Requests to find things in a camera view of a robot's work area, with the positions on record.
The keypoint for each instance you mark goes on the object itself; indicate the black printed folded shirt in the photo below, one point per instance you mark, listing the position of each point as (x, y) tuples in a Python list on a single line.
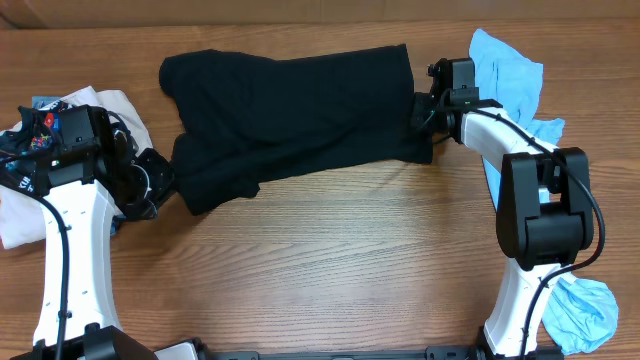
[(38, 133)]

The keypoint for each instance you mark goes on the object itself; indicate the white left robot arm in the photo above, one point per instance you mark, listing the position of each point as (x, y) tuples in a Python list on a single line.
[(91, 171)]

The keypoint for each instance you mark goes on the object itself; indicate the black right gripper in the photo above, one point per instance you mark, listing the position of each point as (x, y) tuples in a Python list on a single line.
[(419, 106)]

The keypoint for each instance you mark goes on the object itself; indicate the black t-shirt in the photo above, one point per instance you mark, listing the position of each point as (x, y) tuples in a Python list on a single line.
[(249, 119)]

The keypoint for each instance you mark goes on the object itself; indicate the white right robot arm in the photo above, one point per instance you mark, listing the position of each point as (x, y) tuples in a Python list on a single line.
[(546, 214)]

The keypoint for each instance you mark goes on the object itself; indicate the white folded shirt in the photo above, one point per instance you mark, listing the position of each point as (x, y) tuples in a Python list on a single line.
[(22, 219)]

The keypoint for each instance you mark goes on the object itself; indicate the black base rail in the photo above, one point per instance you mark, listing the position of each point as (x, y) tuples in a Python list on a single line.
[(195, 349)]

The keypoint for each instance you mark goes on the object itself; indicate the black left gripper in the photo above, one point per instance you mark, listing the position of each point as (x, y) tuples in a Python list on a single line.
[(150, 160)]

